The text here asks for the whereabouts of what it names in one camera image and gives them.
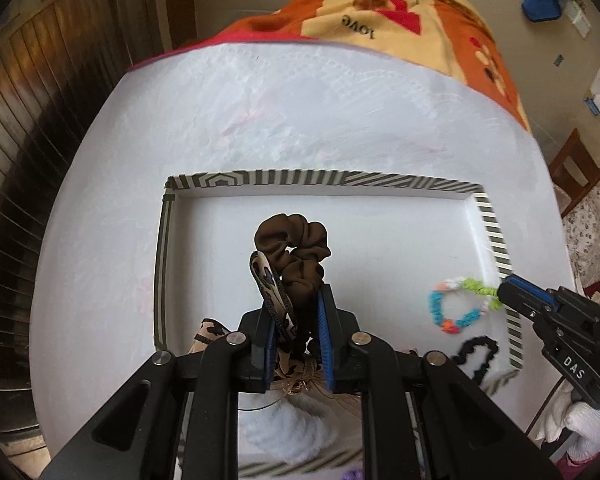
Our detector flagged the multicolor flower bead bracelet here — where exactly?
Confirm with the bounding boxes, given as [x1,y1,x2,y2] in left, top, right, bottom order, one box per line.
[428,276,504,335]

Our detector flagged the brown scrunchie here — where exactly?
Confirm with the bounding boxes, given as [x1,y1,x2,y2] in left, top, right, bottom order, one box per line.
[254,214,332,307]

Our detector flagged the leopard print bow hairtie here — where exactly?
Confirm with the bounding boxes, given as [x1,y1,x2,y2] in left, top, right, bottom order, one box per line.
[188,250,297,353]

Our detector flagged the light blue fluffy scrunchie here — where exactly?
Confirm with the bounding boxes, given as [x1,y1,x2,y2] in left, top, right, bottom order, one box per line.
[238,391,339,465]

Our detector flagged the black scrunchie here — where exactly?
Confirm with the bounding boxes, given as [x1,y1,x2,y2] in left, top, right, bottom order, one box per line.
[452,336,500,386]

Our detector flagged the right white gloved hand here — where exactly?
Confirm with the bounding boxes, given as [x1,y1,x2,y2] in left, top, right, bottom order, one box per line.
[533,384,600,464]

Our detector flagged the floral fabric bundle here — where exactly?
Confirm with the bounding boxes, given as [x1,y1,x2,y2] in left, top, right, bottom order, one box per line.
[562,185,600,287]

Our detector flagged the striped shallow tray box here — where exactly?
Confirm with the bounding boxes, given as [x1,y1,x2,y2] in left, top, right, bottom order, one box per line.
[152,169,526,478]

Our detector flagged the wooden chair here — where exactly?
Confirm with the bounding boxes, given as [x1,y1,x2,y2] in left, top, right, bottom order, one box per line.
[548,128,600,218]

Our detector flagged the orange patterned blanket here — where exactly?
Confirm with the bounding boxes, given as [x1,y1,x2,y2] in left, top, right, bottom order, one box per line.
[130,0,531,134]

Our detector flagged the black cable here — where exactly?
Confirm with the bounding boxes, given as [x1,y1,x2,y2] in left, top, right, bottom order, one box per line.
[524,376,566,436]

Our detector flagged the blue cloth on wall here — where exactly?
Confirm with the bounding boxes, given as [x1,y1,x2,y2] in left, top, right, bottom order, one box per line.
[521,0,562,23]

